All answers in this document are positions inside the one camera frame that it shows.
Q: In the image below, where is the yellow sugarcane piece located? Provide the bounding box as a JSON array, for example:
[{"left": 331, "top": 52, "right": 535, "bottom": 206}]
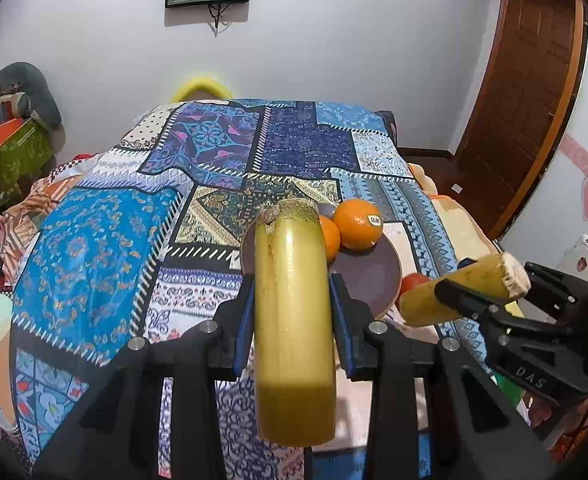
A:
[
  {"left": 254, "top": 198, "right": 336, "bottom": 448},
  {"left": 398, "top": 252, "right": 532, "bottom": 327}
]

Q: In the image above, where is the large orange with sticker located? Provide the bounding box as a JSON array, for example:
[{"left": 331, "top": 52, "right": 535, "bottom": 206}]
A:
[{"left": 332, "top": 198, "right": 383, "bottom": 252}]

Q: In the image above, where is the red tomato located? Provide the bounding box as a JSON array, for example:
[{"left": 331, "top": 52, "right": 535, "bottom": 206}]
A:
[{"left": 400, "top": 272, "right": 431, "bottom": 295}]

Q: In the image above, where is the dark purple round plate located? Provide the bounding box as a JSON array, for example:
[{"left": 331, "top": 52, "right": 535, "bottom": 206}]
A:
[{"left": 241, "top": 198, "right": 401, "bottom": 325}]

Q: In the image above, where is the white wardrobe door with hearts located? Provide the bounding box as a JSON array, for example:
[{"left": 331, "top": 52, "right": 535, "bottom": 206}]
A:
[{"left": 500, "top": 42, "right": 588, "bottom": 266}]

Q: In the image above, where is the dark backpack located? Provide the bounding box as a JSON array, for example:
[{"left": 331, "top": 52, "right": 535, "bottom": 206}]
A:
[{"left": 376, "top": 110, "right": 398, "bottom": 145}]

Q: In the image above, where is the brown wooden door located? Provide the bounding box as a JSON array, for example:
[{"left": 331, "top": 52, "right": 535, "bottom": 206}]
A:
[{"left": 456, "top": 0, "right": 588, "bottom": 238}]

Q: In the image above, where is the blue patchwork bedspread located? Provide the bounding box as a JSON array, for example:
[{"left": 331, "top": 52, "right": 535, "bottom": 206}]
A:
[{"left": 8, "top": 97, "right": 496, "bottom": 480}]

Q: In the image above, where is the orange striped blanket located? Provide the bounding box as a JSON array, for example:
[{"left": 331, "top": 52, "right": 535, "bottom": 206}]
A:
[{"left": 1, "top": 154, "right": 101, "bottom": 283}]

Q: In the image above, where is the green storage box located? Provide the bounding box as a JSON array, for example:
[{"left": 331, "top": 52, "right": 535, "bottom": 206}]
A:
[{"left": 0, "top": 119, "right": 55, "bottom": 209}]

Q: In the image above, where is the yellow curved headboard pad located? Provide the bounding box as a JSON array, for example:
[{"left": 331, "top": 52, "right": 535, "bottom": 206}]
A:
[{"left": 172, "top": 76, "right": 233, "bottom": 103}]

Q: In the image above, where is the grey plush pillow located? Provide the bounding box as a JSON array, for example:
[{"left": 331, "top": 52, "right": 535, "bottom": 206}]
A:
[{"left": 0, "top": 62, "right": 62, "bottom": 130}]

